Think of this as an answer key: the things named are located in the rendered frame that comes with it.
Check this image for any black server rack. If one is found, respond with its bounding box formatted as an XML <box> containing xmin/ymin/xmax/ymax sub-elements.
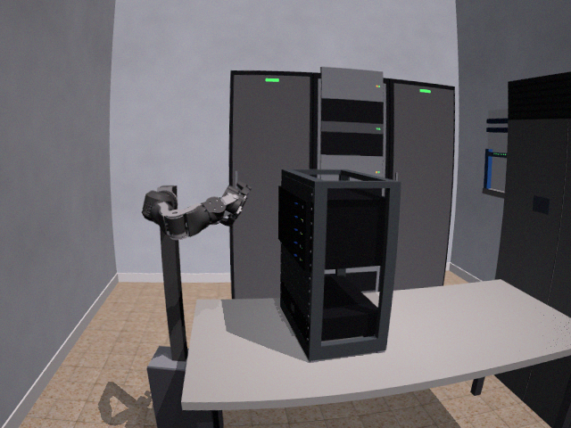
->
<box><xmin>278</xmin><ymin>169</ymin><xmax>401</xmax><ymax>363</ymax></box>

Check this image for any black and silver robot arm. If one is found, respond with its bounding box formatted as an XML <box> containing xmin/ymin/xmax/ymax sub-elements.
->
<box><xmin>142</xmin><ymin>187</ymin><xmax>243</xmax><ymax>241</ymax></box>

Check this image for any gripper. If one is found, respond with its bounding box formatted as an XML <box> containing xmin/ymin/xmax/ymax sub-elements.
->
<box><xmin>220</xmin><ymin>181</ymin><xmax>252</xmax><ymax>227</ymax></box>

